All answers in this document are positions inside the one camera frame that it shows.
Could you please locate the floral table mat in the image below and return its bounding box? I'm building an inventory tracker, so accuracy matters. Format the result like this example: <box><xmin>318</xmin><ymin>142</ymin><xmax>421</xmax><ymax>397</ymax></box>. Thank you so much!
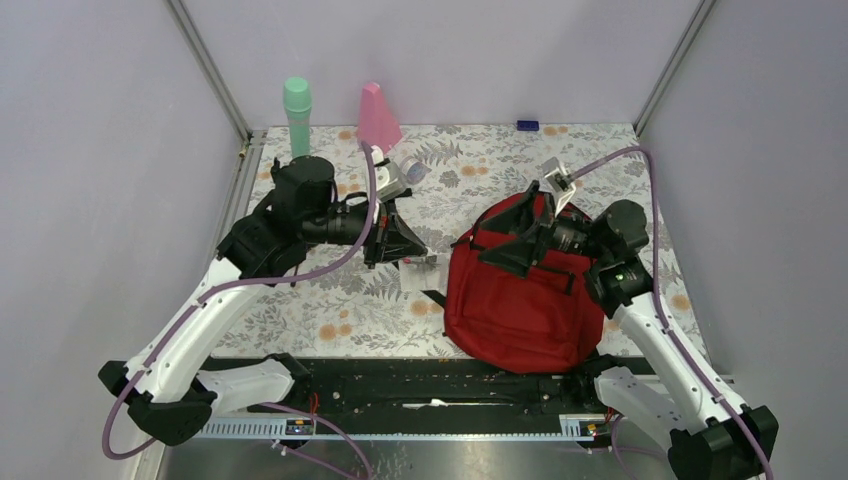
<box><xmin>213</xmin><ymin>123</ymin><xmax>706</xmax><ymax>358</ymax></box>

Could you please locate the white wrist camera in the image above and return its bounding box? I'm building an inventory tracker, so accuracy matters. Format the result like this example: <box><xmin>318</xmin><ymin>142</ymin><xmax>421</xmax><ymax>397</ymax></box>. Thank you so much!
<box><xmin>542</xmin><ymin>157</ymin><xmax>577</xmax><ymax>216</ymax></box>
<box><xmin>371</xmin><ymin>146</ymin><xmax>412</xmax><ymax>203</ymax></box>

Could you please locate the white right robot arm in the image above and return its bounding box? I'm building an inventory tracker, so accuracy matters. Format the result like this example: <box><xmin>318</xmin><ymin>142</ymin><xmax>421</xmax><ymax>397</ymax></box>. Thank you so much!
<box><xmin>476</xmin><ymin>182</ymin><xmax>779</xmax><ymax>479</ymax></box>

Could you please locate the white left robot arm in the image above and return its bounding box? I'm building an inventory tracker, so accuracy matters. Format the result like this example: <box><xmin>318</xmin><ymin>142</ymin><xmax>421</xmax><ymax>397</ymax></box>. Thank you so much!
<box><xmin>98</xmin><ymin>150</ymin><xmax>427</xmax><ymax>446</ymax></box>

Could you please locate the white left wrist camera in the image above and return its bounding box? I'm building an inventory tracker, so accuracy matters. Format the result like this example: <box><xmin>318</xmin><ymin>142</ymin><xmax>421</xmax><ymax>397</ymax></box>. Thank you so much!
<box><xmin>371</xmin><ymin>146</ymin><xmax>412</xmax><ymax>203</ymax></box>

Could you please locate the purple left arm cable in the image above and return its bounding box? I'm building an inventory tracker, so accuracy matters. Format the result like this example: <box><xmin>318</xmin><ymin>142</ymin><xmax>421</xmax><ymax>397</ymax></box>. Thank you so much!
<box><xmin>101</xmin><ymin>140</ymin><xmax>379</xmax><ymax>480</ymax></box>

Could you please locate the small blue block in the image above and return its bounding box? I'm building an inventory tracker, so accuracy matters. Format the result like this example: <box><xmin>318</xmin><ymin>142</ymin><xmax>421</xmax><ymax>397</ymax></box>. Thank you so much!
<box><xmin>516</xmin><ymin>120</ymin><xmax>540</xmax><ymax>131</ymax></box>

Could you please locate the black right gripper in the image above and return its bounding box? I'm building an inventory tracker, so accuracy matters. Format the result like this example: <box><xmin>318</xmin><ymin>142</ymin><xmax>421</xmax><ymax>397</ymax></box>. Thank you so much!
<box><xmin>477</xmin><ymin>181</ymin><xmax>610</xmax><ymax>279</ymax></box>

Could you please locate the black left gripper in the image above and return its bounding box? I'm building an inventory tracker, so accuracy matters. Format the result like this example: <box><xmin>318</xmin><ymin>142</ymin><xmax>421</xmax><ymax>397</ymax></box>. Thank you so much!
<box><xmin>304</xmin><ymin>192</ymin><xmax>430</xmax><ymax>269</ymax></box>

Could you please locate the red backpack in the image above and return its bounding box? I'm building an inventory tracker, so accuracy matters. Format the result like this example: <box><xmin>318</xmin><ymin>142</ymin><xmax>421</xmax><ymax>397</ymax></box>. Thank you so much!
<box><xmin>441</xmin><ymin>223</ymin><xmax>605</xmax><ymax>374</ymax></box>

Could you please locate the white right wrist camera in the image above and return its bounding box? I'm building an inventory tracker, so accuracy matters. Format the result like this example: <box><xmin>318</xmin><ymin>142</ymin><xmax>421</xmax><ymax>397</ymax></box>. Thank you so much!
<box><xmin>542</xmin><ymin>157</ymin><xmax>577</xmax><ymax>216</ymax></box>

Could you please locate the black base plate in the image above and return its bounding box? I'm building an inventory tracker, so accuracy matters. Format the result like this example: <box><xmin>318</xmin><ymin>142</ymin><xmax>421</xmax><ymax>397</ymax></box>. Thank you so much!
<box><xmin>198</xmin><ymin>354</ymin><xmax>670</xmax><ymax>437</ymax></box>

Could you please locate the clear glitter jar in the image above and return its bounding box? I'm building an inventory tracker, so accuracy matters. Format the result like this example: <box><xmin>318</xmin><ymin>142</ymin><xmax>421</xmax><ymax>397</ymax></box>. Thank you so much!
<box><xmin>399</xmin><ymin>156</ymin><xmax>431</xmax><ymax>185</ymax></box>

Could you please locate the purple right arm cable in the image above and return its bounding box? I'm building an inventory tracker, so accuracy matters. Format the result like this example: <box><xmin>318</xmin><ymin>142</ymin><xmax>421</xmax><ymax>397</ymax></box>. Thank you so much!
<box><xmin>563</xmin><ymin>145</ymin><xmax>776</xmax><ymax>480</ymax></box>

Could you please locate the green toy microphone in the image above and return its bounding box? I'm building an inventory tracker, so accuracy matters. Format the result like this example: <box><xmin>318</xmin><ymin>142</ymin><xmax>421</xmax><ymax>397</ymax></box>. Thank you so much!
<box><xmin>283</xmin><ymin>77</ymin><xmax>312</xmax><ymax>158</ymax></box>

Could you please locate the clear packaged stationery card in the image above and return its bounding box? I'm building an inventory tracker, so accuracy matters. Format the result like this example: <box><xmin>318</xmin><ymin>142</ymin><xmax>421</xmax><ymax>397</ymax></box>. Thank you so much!
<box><xmin>398</xmin><ymin>255</ymin><xmax>444</xmax><ymax>292</ymax></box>

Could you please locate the pink cone block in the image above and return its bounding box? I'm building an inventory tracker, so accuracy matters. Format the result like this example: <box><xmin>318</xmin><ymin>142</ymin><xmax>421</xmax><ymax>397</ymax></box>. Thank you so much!
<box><xmin>357</xmin><ymin>82</ymin><xmax>403</xmax><ymax>153</ymax></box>

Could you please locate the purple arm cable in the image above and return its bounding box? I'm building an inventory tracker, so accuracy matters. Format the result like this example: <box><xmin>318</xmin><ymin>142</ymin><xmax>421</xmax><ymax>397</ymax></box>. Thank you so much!
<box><xmin>101</xmin><ymin>140</ymin><xmax>379</xmax><ymax>480</ymax></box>
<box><xmin>563</xmin><ymin>145</ymin><xmax>776</xmax><ymax>480</ymax></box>

